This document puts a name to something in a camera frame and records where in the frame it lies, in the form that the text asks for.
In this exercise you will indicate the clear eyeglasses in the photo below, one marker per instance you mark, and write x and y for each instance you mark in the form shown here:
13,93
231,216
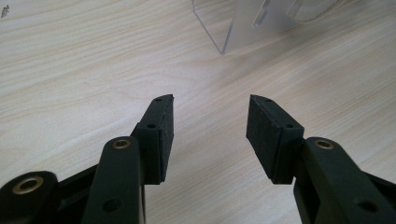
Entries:
311,9

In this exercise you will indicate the small grey scrap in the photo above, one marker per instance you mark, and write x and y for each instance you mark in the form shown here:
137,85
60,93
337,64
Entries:
4,11

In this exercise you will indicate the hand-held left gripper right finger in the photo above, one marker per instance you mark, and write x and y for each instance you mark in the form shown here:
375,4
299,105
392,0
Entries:
271,146

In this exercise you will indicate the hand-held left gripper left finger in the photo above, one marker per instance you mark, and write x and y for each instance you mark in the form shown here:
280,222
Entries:
157,146

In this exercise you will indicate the clear acrylic slotted rack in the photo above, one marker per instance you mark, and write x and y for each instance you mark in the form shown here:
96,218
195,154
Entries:
243,31

